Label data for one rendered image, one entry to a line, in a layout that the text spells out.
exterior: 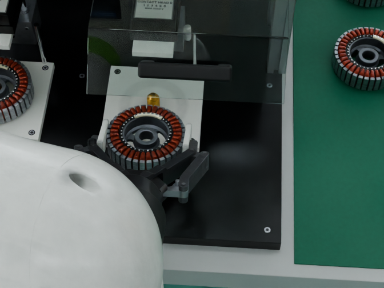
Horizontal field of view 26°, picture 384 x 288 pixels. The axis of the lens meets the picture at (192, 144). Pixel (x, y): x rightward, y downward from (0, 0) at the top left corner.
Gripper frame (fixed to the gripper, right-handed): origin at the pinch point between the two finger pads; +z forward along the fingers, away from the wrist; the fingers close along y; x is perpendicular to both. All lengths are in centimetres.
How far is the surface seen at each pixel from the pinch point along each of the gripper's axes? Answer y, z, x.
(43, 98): 17.3, 11.9, 0.8
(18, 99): 20.1, 7.6, -0.9
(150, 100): 0.5, 10.1, -0.7
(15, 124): 20.7, 7.4, 3.1
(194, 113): -6.3, 10.7, 1.4
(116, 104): 5.8, 11.5, 1.0
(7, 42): 21.6, 9.8, -9.2
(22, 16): 22.2, 21.6, -9.0
